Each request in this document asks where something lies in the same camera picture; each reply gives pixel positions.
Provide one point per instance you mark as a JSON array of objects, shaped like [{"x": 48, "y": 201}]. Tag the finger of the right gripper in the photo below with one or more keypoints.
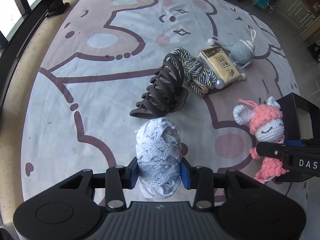
[
  {"x": 274, "y": 150},
  {"x": 310, "y": 143}
]

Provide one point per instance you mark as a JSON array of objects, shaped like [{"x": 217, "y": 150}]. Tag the twisted rope tassel with pearls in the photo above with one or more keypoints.
[{"x": 193, "y": 72}]

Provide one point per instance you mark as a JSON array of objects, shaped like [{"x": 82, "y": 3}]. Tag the black cardboard box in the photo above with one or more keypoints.
[{"x": 301, "y": 120}]

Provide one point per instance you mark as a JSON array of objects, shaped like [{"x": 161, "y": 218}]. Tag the blue crochet doll pendant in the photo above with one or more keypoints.
[{"x": 241, "y": 52}]

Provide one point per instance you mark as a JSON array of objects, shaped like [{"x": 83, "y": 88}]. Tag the water bottle pack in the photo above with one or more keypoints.
[{"x": 264, "y": 5}]

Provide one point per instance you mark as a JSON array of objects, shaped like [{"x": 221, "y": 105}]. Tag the pink crochet bunny doll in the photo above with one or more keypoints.
[{"x": 265, "y": 122}]

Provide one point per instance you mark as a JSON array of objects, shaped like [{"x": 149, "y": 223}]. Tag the black hair claw clip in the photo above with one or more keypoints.
[{"x": 166, "y": 93}]

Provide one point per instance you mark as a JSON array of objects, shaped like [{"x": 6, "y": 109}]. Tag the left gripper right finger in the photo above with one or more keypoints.
[{"x": 185, "y": 169}]

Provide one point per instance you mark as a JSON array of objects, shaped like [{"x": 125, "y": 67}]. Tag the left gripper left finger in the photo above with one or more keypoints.
[{"x": 133, "y": 173}]

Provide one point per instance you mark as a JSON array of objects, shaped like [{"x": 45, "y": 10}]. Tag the cartoon bear bed sheet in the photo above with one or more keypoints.
[{"x": 100, "y": 63}]

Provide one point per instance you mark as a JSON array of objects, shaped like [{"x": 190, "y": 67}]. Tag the cream cabinets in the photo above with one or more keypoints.
[{"x": 300, "y": 12}]

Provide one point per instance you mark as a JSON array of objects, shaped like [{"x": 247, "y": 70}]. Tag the yellow tissue pack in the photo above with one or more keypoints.
[{"x": 218, "y": 62}]

